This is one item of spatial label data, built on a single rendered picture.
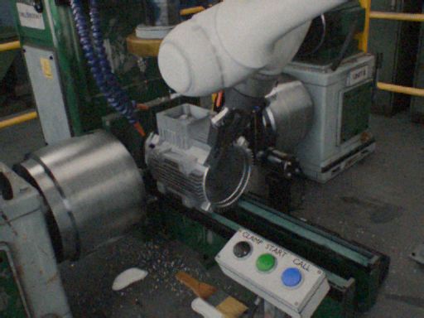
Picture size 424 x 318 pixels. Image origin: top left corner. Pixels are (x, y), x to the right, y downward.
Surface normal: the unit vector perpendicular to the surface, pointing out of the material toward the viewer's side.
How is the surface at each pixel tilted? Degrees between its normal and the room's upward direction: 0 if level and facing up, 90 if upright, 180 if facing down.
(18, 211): 90
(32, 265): 89
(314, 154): 90
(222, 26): 57
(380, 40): 90
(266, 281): 23
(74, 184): 51
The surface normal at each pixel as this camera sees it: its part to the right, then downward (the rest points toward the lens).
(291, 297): -0.35, -0.69
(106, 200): 0.64, 0.00
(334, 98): 0.69, 0.26
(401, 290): -0.07, -0.90
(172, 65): -0.75, 0.44
